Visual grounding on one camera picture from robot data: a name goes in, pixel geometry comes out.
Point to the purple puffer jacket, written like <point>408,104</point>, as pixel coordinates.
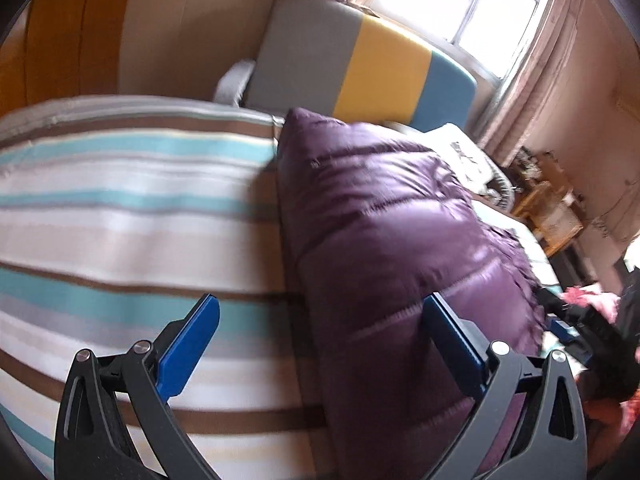
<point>390,240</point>

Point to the person's right hand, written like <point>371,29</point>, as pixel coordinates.
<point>610,417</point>

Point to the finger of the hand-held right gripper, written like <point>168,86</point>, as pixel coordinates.
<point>550,305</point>
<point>561,332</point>

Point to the orange wooden wardrobe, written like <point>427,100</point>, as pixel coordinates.
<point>55,35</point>

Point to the grey round object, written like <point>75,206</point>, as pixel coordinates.
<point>495,190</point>

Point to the grey yellow blue headboard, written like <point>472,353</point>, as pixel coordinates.
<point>310,55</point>

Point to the wooden side table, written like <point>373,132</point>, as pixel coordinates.
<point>550,205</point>

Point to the white printed pillow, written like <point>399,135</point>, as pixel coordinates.
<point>460,155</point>

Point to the white bedside object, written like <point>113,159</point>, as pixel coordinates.
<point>235,82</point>

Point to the pink cloth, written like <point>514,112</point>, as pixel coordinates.
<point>592,302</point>

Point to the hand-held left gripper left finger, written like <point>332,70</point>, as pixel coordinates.
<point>187,350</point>

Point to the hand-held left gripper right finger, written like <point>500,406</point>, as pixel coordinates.
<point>457,345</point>

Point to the striped bed sheet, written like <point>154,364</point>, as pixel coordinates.
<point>125,220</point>

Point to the window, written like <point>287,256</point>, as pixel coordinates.
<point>470,5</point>

